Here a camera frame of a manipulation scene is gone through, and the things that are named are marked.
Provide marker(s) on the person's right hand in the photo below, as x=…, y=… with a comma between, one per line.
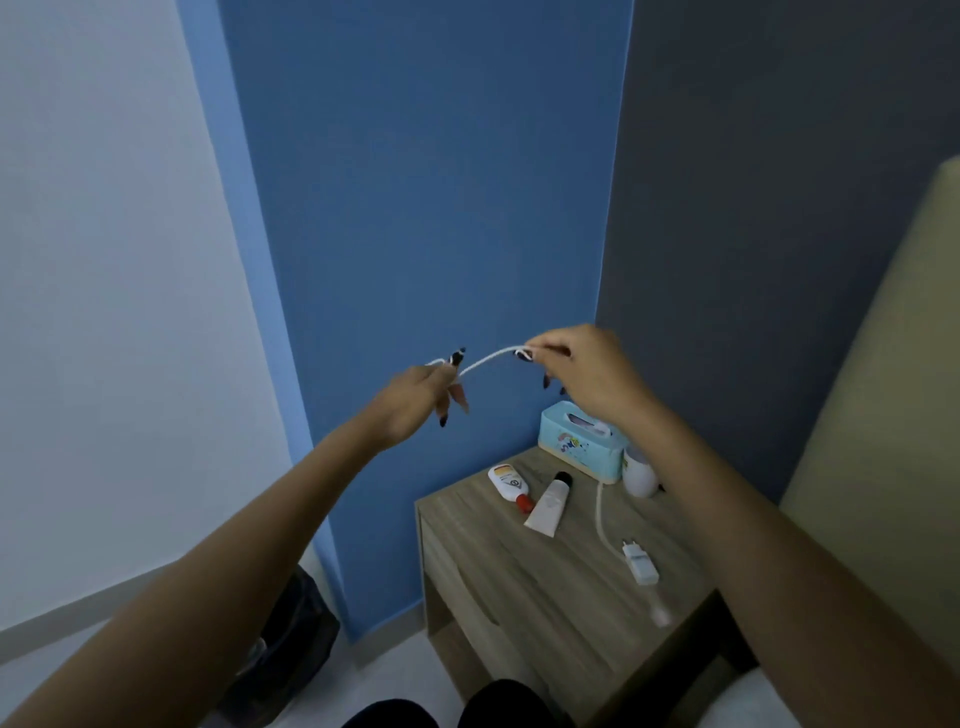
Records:
x=596, y=375

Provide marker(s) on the person's left hand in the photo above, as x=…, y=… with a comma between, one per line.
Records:
x=412, y=401

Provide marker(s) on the teal tissue box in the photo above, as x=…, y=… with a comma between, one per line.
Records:
x=581, y=442

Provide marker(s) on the large white plastic cup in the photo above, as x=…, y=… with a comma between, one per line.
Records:
x=640, y=472

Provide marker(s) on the white bottle red cap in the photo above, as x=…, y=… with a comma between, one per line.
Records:
x=510, y=484

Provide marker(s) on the white tube black cap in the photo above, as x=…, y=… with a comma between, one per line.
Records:
x=550, y=506

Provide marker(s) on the white charger plug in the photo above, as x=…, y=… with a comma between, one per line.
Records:
x=640, y=562

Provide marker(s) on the wooden drawer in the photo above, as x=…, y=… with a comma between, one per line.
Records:
x=480, y=600

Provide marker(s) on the black trash bin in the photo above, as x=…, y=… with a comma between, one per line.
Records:
x=289, y=652

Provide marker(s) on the person's right forearm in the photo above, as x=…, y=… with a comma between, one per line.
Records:
x=795, y=585

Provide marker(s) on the person's left forearm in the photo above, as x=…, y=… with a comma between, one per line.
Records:
x=195, y=585

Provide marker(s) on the wooden nightstand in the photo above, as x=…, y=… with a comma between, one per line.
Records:
x=555, y=600

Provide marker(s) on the person's black trousers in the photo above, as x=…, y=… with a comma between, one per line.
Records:
x=480, y=709

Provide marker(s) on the beige bed headboard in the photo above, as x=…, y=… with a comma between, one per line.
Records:
x=885, y=450

